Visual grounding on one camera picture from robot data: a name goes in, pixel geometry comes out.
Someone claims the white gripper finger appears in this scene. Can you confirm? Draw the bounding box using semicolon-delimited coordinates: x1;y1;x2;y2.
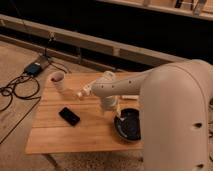
116;106;121;118

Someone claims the black ceramic bowl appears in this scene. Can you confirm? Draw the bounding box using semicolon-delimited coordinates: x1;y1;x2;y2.
114;108;141;141

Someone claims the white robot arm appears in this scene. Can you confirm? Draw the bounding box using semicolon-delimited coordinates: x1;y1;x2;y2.
78;59;213;171

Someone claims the small white block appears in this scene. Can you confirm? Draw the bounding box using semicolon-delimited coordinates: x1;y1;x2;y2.
121;95;138;100

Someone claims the wooden table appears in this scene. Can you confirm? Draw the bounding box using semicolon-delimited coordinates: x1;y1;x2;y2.
25;73;143;154

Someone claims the black smartphone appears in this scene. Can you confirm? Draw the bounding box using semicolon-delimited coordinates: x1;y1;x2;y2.
59;107;80;126

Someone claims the white cup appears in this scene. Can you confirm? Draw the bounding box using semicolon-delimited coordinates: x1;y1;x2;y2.
49;71;70;96

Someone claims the black power adapter box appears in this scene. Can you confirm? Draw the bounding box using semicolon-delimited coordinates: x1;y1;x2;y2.
24;63;42;76

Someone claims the black cable on floor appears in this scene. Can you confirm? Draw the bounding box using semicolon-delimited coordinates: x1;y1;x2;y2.
0;73;42;145

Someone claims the wooden rail frame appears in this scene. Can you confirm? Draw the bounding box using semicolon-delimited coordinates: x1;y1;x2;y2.
0;14;185;66

